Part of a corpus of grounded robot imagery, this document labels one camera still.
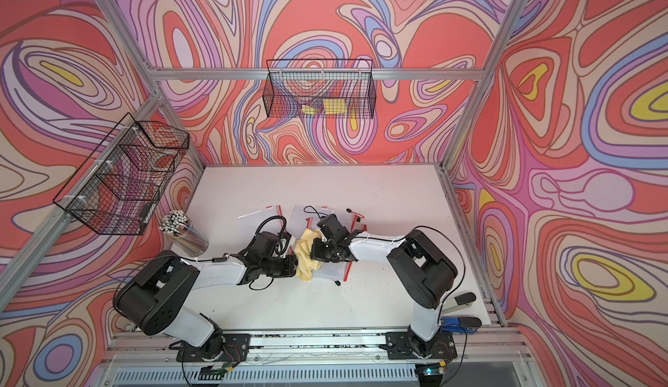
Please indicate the black wire basket back wall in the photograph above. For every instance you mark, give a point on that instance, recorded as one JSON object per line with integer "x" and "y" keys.
{"x": 296, "y": 87}

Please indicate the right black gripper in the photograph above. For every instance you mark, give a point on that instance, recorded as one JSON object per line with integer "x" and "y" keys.
{"x": 316, "y": 252}

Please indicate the blue black handled tool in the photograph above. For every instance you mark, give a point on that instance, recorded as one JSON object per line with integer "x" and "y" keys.
{"x": 460, "y": 324}

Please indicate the yellow microfiber cloth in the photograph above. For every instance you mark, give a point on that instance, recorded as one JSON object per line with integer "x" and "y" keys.
{"x": 302, "y": 249}

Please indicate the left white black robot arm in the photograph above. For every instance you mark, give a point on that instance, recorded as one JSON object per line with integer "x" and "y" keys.
{"x": 154, "y": 300}

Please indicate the clear mesh document bag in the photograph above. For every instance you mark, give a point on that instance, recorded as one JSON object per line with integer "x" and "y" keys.
{"x": 248, "y": 224}
{"x": 306, "y": 217}
{"x": 357, "y": 221}
{"x": 342, "y": 216}

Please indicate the yellow sticky note pad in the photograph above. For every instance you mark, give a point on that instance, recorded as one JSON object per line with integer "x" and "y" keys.
{"x": 335, "y": 106}

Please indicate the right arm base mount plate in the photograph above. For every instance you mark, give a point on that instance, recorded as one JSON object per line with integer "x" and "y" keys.
{"x": 405, "y": 345}

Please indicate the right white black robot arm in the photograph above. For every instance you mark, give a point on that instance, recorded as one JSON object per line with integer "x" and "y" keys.
{"x": 425, "y": 272}

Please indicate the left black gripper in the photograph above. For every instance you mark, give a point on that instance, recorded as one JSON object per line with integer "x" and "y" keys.
{"x": 289, "y": 272}

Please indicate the black wire basket wall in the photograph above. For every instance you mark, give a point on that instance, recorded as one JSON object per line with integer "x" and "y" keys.
{"x": 117, "y": 189}
{"x": 296, "y": 87}

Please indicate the aluminium front rail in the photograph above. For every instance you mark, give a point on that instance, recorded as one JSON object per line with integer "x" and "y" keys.
{"x": 489, "y": 344}

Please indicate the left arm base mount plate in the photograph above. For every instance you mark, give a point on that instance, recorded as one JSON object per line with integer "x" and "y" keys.
{"x": 221, "y": 348}

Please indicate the black wire basket left wall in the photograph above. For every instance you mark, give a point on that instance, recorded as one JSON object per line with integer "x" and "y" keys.
{"x": 117, "y": 189}

